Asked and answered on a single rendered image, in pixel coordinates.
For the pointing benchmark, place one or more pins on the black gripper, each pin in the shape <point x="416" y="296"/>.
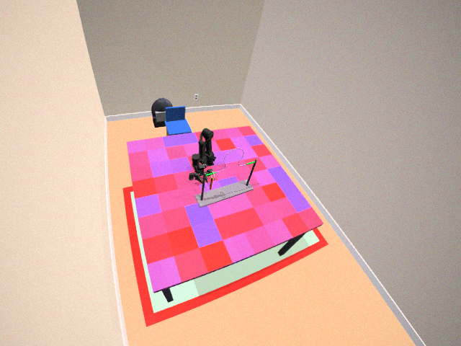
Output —
<point x="198" y="174"/>

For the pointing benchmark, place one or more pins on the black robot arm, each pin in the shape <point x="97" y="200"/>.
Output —
<point x="205" y="156"/>

